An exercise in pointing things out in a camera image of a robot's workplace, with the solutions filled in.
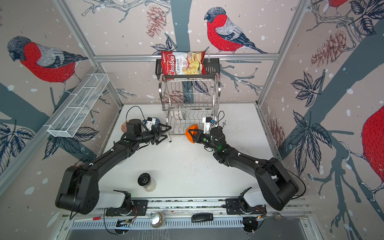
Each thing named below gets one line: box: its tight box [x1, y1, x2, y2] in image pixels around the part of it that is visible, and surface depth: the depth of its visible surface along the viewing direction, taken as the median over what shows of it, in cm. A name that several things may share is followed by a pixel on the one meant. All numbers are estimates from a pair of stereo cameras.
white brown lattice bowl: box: [173, 110, 179, 120], surface depth 100 cm
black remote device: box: [191, 213, 214, 223], surface depth 70 cm
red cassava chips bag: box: [161, 50, 207, 77], surface depth 90 cm
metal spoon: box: [273, 212, 308, 221], surface depth 72 cm
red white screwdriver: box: [74, 214, 102, 223], surface depth 72 cm
